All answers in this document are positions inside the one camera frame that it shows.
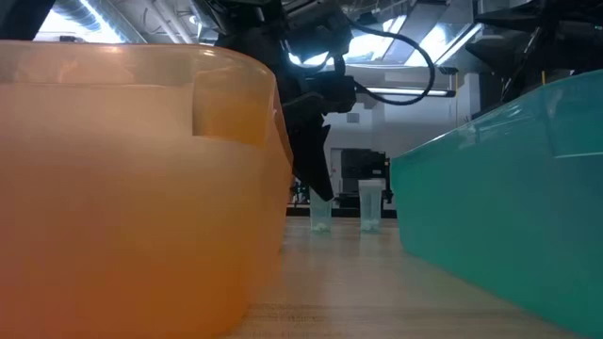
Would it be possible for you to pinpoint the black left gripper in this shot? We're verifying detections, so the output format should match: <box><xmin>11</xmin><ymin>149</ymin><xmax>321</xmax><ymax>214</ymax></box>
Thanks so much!
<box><xmin>263</xmin><ymin>0</ymin><xmax>357</xmax><ymax>202</ymax></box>

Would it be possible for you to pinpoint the small clear white-capped bottle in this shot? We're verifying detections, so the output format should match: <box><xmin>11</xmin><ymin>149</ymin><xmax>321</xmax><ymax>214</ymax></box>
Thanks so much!
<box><xmin>358</xmin><ymin>178</ymin><xmax>383</xmax><ymax>234</ymax></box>
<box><xmin>309</xmin><ymin>187</ymin><xmax>334</xmax><ymax>234</ymax></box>

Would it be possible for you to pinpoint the orange translucent plastic bin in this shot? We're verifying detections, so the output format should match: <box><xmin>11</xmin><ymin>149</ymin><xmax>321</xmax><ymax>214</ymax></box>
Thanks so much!
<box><xmin>0</xmin><ymin>40</ymin><xmax>296</xmax><ymax>339</ymax></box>

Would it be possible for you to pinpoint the green translucent plastic bin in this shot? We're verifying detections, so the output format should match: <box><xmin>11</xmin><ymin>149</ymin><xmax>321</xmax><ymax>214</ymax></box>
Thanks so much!
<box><xmin>389</xmin><ymin>69</ymin><xmax>603</xmax><ymax>338</ymax></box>

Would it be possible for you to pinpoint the black background machine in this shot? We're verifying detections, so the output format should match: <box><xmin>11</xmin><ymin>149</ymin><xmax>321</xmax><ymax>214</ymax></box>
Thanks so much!
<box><xmin>339</xmin><ymin>148</ymin><xmax>391</xmax><ymax>209</ymax></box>

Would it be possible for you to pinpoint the fluorescent tube light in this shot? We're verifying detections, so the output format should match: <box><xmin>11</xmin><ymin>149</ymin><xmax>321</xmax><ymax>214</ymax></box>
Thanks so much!
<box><xmin>365</xmin><ymin>87</ymin><xmax>449</xmax><ymax>98</ymax></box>

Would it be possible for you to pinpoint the ceiling light panel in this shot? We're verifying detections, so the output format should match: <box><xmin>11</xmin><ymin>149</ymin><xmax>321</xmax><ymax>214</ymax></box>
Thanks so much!
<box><xmin>286</xmin><ymin>13</ymin><xmax>484</xmax><ymax>68</ymax></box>
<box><xmin>33</xmin><ymin>0</ymin><xmax>124</xmax><ymax>44</ymax></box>

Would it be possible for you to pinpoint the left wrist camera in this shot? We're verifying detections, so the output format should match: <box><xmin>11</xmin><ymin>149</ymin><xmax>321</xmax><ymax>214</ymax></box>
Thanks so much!
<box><xmin>324</xmin><ymin>74</ymin><xmax>358</xmax><ymax>115</ymax></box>

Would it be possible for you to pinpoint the black left wrist camera cable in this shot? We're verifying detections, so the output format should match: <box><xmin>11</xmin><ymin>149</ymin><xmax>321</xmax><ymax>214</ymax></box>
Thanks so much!
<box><xmin>346</xmin><ymin>21</ymin><xmax>437</xmax><ymax>107</ymax></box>

